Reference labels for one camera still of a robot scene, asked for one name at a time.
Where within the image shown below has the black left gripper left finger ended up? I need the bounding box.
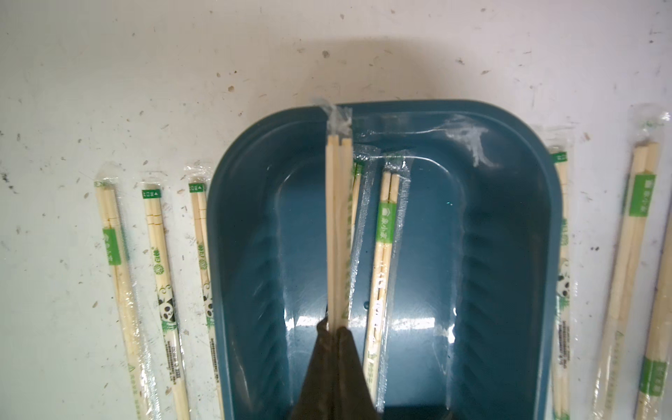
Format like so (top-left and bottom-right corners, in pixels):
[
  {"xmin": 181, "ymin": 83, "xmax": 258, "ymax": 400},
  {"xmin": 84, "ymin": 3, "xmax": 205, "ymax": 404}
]
[{"xmin": 290, "ymin": 318, "xmax": 336, "ymax": 420}]

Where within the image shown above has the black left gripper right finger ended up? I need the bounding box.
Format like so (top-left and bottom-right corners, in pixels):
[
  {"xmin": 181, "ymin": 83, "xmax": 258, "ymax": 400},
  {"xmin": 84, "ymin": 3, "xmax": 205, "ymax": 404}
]
[{"xmin": 334, "ymin": 327, "xmax": 378, "ymax": 420}]

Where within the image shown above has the teal plastic storage box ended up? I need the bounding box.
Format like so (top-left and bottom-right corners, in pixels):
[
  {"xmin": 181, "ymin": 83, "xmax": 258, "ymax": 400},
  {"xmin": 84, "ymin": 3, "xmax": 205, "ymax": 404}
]
[{"xmin": 208, "ymin": 100, "xmax": 562, "ymax": 419}]

